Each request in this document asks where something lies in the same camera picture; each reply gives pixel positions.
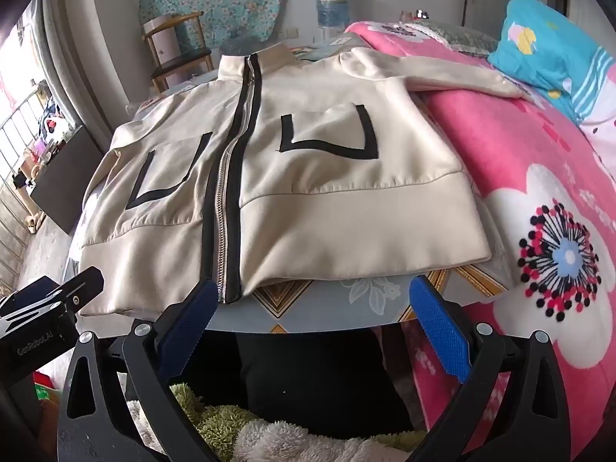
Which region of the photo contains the pink round box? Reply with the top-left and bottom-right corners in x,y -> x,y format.
144,14 -> 180,75

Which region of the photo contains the wooden chair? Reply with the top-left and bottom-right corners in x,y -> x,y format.
142,11 -> 215,93

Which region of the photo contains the blue cartoon pillow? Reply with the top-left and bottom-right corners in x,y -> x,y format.
488,0 -> 616,123

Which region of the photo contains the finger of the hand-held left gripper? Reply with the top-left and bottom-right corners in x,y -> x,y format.
48,269 -> 105,316

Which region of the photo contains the grey curtain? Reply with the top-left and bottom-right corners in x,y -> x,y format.
41,0 -> 145,155

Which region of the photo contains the blue water bottle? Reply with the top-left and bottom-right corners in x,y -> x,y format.
315,0 -> 350,30

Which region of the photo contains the teal floral hanging cloth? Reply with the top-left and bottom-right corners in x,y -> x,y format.
139,0 -> 306,49

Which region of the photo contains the fuzzy green white robe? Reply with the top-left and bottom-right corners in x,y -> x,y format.
125,382 -> 424,462

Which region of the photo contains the fruit print tablecloth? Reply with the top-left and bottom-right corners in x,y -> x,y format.
67,33 -> 511,338

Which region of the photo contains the grey plastic bin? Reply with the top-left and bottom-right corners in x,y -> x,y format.
220,36 -> 270,56

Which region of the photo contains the red bag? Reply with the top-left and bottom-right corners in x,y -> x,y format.
33,370 -> 61,402

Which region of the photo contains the metal window railing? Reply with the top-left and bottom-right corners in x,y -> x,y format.
0,89 -> 73,179

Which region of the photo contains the grey lace cloth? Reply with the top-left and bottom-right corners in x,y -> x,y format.
414,19 -> 501,54

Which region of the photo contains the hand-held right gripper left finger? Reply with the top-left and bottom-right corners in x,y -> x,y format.
58,276 -> 222,462

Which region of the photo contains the pink floral blanket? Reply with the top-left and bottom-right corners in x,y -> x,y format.
346,20 -> 616,462

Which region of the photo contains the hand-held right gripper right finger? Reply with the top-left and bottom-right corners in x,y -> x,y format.
408,274 -> 573,462

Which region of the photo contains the cream zip jacket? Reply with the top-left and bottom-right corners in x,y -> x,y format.
67,43 -> 537,318

